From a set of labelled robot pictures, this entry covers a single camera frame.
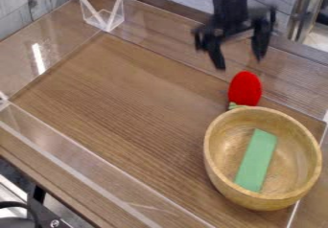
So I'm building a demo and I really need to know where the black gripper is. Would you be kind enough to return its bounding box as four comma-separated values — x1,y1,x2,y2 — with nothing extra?
193,0,277,70

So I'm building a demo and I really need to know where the green rectangular block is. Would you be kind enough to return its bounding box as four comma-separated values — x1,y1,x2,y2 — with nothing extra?
234,129,278,193

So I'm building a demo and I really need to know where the red plush strawberry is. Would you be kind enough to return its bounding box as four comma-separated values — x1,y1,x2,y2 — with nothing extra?
228,71,262,109

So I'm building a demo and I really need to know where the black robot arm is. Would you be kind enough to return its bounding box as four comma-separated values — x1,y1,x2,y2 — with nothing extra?
193,0,277,70

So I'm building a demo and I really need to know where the clear acrylic tray wall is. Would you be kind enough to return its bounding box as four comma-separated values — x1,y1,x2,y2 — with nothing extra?
0,92,216,228

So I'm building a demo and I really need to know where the metal stand in background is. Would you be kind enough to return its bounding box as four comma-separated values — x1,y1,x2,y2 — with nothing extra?
286,0,324,43

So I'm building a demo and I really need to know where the wooden bowl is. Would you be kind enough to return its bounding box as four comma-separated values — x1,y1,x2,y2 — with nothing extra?
203,107,323,211

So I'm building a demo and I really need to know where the black table leg clamp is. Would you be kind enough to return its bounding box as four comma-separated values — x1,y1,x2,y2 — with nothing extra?
0,187,75,228

